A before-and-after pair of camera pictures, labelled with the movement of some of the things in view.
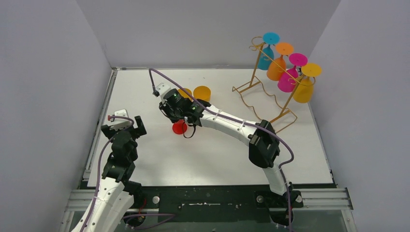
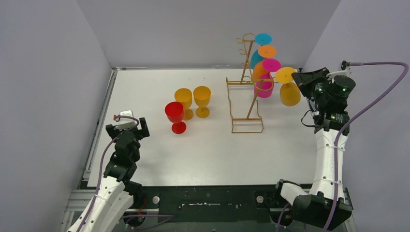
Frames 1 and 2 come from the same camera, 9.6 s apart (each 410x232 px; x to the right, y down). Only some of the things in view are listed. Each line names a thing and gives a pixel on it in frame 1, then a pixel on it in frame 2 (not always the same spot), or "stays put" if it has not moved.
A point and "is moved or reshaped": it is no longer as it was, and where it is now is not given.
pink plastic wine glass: x=286 y=83 to x=264 y=85
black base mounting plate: x=213 y=203 stays put
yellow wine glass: x=202 y=92 stays put
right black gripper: x=165 y=107 to x=304 y=80
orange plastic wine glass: x=273 y=71 to x=266 y=51
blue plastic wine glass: x=267 y=55 to x=262 y=38
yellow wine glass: x=304 y=91 is moved or reshaped
